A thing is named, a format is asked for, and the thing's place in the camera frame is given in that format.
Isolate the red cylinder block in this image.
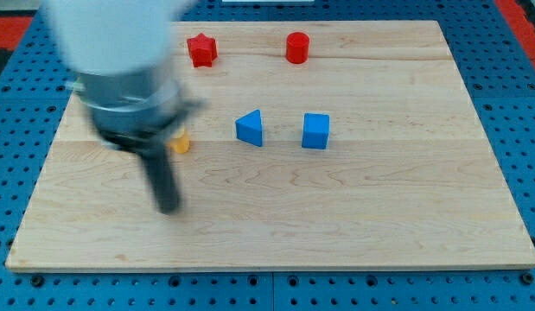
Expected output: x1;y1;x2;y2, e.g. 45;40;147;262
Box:
285;32;310;64

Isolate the blue cube block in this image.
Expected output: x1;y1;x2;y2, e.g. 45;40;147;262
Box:
302;113;330;149

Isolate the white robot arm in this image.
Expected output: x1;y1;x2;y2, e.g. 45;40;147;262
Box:
42;0;204;214

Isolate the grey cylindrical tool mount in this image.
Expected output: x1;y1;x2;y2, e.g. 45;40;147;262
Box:
68;65;205;154

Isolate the blue triangle block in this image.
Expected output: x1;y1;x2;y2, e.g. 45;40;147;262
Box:
235;109;263;147

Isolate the red star block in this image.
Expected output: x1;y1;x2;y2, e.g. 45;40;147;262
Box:
187;33;218;67

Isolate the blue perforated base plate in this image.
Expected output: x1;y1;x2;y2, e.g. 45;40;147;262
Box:
0;1;535;310

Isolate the yellow block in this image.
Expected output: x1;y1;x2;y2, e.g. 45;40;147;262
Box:
167;127;190;154

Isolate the wooden board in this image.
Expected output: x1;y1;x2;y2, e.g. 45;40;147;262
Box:
6;21;535;273

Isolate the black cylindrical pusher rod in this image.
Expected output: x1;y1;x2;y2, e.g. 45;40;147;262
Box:
139;144;182;214

